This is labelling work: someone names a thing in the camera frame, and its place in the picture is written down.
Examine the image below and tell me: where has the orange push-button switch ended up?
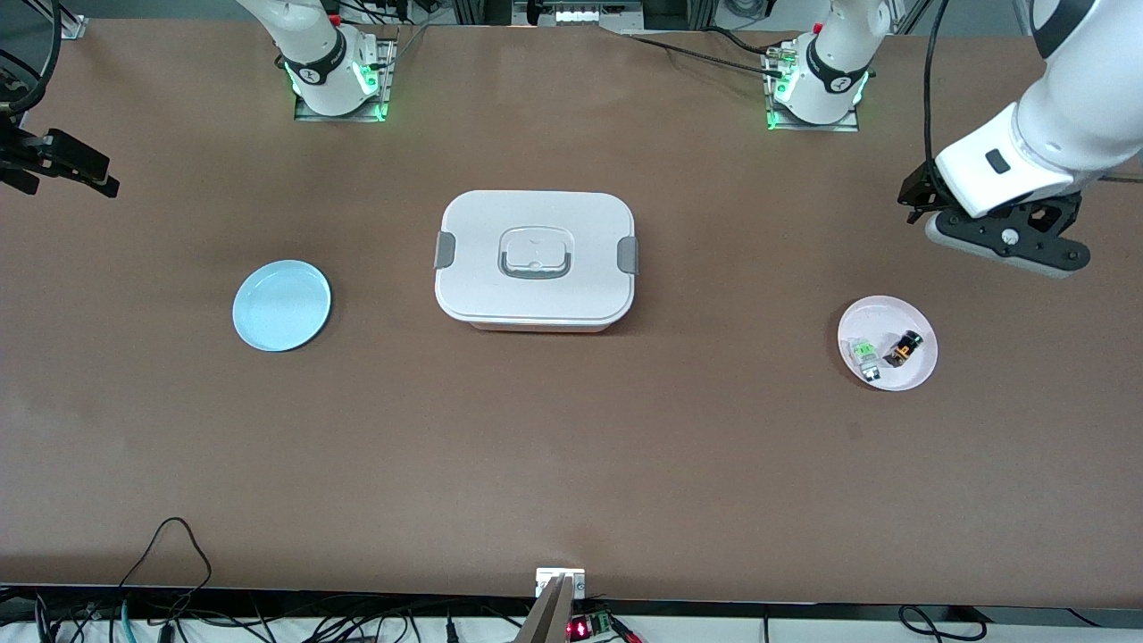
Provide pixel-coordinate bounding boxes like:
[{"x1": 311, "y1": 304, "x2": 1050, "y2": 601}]
[{"x1": 882, "y1": 330, "x2": 924, "y2": 369}]

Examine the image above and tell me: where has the pink round plate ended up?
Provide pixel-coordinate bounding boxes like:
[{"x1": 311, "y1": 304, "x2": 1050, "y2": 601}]
[{"x1": 837, "y1": 296, "x2": 939, "y2": 392}]

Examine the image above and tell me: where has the light blue round plate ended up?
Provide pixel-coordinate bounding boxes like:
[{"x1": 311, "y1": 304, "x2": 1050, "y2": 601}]
[{"x1": 232, "y1": 260, "x2": 332, "y2": 353}]

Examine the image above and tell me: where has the circuit board red light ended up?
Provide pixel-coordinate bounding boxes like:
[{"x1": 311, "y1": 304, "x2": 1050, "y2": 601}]
[{"x1": 565, "y1": 610, "x2": 619, "y2": 641}]

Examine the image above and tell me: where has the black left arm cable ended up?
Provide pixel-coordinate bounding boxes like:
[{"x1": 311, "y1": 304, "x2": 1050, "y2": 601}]
[{"x1": 920, "y1": 0, "x2": 953, "y2": 167}]

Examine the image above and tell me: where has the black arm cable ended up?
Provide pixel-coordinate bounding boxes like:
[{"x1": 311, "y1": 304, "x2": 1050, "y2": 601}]
[
  {"x1": 920, "y1": 0, "x2": 953, "y2": 167},
  {"x1": 0, "y1": 0, "x2": 62, "y2": 117}
]

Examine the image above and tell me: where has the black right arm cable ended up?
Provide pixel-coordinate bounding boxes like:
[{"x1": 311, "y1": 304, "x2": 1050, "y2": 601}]
[{"x1": 0, "y1": 0, "x2": 62, "y2": 117}]

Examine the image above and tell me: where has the green push-button switch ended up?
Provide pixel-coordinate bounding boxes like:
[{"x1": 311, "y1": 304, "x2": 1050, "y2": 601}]
[{"x1": 848, "y1": 338, "x2": 882, "y2": 382}]

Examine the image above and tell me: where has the black cable on table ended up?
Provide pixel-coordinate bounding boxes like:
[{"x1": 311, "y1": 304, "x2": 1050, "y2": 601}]
[{"x1": 625, "y1": 31, "x2": 791, "y2": 79}]

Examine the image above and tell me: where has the black looped cable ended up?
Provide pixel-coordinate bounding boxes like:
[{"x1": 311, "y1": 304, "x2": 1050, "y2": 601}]
[{"x1": 116, "y1": 516, "x2": 213, "y2": 617}]

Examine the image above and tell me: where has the aluminium frame rail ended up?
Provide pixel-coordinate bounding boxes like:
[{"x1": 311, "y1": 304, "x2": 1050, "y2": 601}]
[{"x1": 451, "y1": 0, "x2": 715, "y2": 29}]

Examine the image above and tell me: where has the white lidded box grey handle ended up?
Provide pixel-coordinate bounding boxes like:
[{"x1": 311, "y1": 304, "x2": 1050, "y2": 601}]
[{"x1": 434, "y1": 189, "x2": 640, "y2": 334}]

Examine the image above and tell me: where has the white post bracket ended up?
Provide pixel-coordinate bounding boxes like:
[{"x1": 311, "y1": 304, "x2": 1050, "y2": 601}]
[{"x1": 536, "y1": 568, "x2": 587, "y2": 598}]

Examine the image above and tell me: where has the aluminium profile post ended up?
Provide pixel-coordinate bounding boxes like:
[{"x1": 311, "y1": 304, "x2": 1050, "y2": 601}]
[{"x1": 513, "y1": 576, "x2": 577, "y2": 643}]

